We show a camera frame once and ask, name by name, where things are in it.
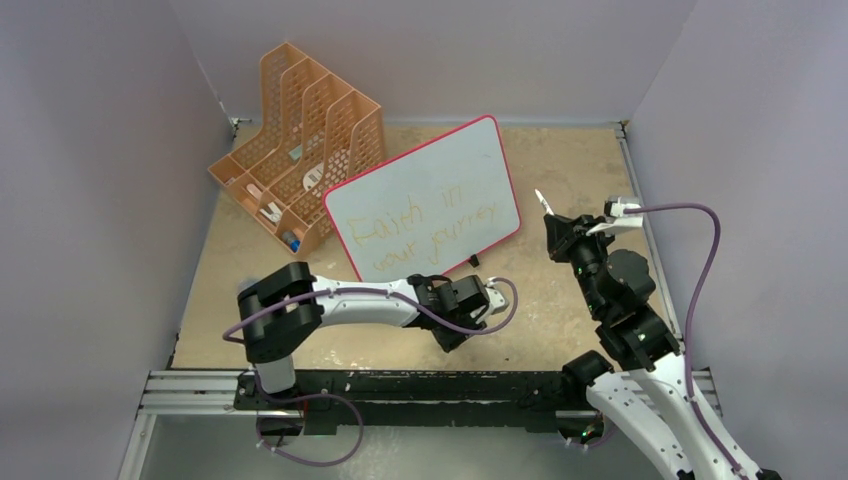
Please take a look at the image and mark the small items in organizer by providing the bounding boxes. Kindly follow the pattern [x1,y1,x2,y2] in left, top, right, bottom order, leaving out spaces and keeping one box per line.
[246,183,300,252]

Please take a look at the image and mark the orange plastic file organizer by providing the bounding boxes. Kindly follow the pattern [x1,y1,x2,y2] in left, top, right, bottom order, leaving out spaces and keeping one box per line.
[208,42,387,259]

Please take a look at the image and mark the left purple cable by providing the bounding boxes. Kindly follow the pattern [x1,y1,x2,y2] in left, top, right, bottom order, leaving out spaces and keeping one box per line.
[221,276,521,346]

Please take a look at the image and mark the pink framed whiteboard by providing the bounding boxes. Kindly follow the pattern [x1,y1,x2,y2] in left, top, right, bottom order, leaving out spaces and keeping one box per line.
[323,115,522,282]

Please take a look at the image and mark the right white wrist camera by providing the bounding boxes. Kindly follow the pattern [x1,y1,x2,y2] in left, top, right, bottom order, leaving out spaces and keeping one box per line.
[586,196,644,238]

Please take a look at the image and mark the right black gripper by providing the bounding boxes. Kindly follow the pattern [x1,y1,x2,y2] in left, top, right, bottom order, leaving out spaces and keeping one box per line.
[544,214,615,316]

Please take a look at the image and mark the white marker pen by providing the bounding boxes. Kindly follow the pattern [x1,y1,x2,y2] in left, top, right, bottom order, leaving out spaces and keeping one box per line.
[534,189,554,215]

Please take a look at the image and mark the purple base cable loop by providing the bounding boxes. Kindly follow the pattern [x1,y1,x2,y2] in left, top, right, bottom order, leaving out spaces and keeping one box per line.
[252,370,366,468]

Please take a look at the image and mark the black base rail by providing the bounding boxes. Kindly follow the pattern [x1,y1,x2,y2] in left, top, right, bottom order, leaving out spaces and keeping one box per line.
[233,370,611,443]

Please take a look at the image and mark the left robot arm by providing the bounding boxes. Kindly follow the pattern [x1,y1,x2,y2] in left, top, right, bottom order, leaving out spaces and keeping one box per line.
[223,262,509,409]

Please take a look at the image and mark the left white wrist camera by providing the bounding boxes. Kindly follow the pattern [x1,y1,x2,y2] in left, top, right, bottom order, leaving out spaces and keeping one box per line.
[479,279,509,323]

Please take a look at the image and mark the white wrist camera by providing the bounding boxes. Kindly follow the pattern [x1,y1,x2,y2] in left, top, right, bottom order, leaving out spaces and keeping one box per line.
[586,196,644,238]
[479,279,509,323]

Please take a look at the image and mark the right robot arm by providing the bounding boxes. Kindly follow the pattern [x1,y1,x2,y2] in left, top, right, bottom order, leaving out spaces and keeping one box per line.
[544,213,780,479]

